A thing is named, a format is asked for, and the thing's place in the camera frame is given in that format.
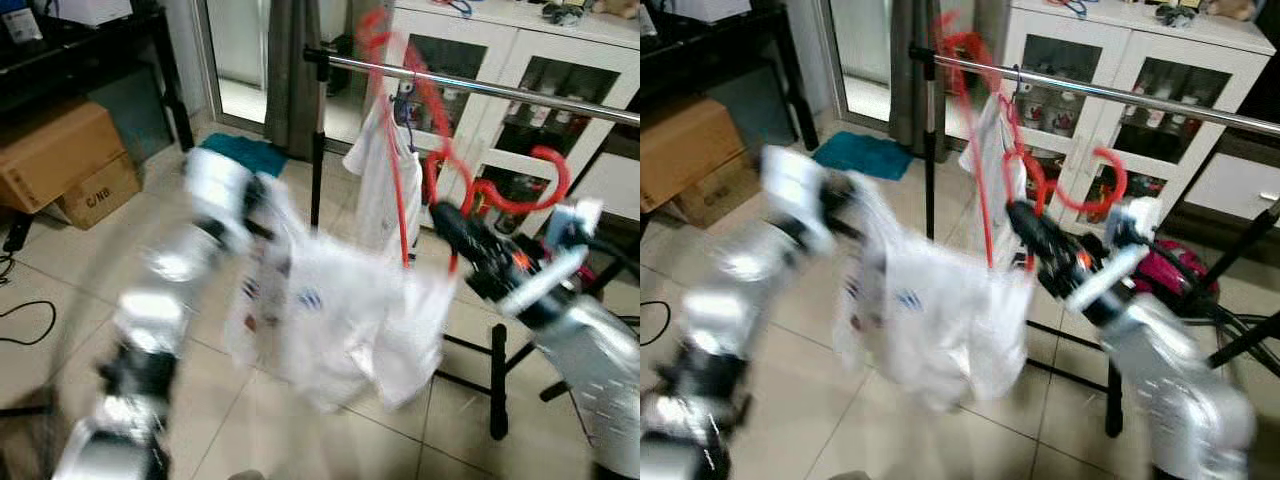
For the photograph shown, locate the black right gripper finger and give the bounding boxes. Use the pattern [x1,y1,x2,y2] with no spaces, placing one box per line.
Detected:
[428,203,471,253]
[1005,203,1046,251]
[1014,202,1057,241]
[438,202,483,241]

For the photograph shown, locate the red plastic clothes hanger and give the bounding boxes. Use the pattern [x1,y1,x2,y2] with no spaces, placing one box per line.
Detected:
[358,8,573,276]
[935,10,1129,273]

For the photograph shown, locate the white T-shirt with blue logo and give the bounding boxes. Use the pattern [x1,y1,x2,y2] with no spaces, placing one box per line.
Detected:
[222,178,459,413]
[832,175,1036,413]

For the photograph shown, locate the teal floor mat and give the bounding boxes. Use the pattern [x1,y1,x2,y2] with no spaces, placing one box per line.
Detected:
[812,130,913,183]
[198,132,288,179]

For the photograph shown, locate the plain white T-shirt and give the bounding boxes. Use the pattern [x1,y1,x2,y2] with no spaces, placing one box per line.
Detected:
[343,95,426,263]
[958,95,1026,269]

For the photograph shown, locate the pink vacuum cleaner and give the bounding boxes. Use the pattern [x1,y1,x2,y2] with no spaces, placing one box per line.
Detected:
[572,258,606,296]
[1130,238,1223,321]

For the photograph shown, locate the black and steel clothes rack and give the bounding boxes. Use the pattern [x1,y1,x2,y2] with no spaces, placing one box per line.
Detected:
[908,45,1280,439]
[303,45,641,441]

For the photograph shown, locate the grey curtain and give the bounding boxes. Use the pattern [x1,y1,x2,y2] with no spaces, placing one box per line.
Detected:
[263,0,351,161]
[888,0,951,163]

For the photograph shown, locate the white framed glass door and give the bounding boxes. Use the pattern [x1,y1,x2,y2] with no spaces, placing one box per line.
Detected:
[195,0,276,131]
[828,0,896,126]

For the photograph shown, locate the large plain cardboard box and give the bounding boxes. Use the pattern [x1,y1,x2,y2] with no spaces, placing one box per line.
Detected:
[640,97,746,211]
[0,100,126,213]

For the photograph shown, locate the white glass-door cabinet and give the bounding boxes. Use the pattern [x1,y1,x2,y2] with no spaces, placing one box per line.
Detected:
[385,0,641,241]
[1000,0,1276,236]

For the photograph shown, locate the white low drawer cabinet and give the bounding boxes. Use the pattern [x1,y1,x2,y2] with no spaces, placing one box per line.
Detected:
[1183,150,1280,229]

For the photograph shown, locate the black desk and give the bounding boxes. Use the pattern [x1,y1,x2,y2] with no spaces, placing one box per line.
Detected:
[0,0,196,151]
[640,0,821,151]

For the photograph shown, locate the white box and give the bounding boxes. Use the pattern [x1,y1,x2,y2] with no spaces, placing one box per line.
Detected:
[38,0,133,28]
[685,0,753,23]

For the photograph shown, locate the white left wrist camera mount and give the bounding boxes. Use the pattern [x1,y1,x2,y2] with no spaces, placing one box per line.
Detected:
[183,148,263,251]
[762,145,839,251]

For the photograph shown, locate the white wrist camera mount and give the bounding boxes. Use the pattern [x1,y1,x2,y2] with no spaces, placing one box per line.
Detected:
[762,145,839,251]
[498,197,607,317]
[1065,197,1168,313]
[183,148,263,251]

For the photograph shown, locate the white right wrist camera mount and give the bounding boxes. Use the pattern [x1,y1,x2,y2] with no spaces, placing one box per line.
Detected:
[498,197,607,317]
[1065,197,1168,313]

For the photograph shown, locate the black floor cable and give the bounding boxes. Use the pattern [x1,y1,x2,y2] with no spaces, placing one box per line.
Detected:
[640,300,673,346]
[0,298,58,348]

